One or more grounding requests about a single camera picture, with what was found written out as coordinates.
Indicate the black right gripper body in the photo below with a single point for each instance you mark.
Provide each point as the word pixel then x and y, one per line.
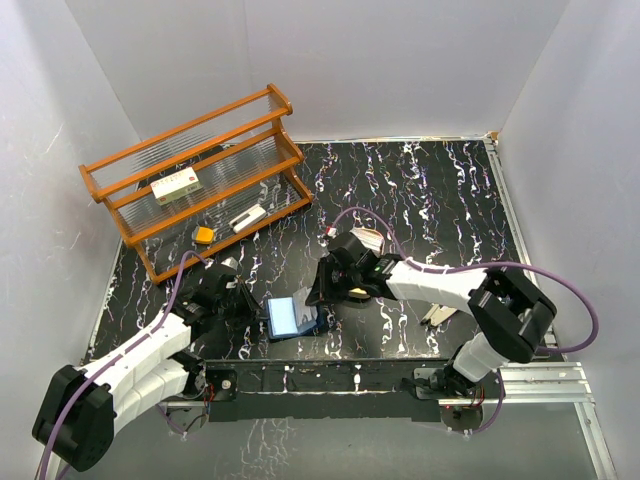
pixel 345 280

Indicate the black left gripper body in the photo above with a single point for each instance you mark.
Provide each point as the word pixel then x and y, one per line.
pixel 227 310

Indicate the blue leather card holder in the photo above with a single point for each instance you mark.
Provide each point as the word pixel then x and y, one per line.
pixel 291 317

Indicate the stack of credit cards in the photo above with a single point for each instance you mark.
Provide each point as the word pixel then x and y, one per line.
pixel 370 238

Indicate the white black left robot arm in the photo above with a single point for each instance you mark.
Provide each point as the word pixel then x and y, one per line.
pixel 85 407

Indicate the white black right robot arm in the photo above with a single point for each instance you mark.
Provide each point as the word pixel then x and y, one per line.
pixel 513 314

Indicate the beige oval card tray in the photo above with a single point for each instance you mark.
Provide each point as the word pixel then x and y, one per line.
pixel 358 295

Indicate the orange yellow small object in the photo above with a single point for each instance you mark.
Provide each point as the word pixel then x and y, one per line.
pixel 203 235

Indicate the white black small device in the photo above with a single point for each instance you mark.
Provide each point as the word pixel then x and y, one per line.
pixel 249 217

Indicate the orange wooden shelf rack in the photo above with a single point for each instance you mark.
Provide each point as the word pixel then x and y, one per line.
pixel 242 156

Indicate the white red small box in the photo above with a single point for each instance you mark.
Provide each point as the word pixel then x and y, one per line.
pixel 175 186

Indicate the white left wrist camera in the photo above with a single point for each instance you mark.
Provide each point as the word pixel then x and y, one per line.
pixel 231 263

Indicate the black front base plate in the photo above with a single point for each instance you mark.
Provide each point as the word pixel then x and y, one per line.
pixel 319 389

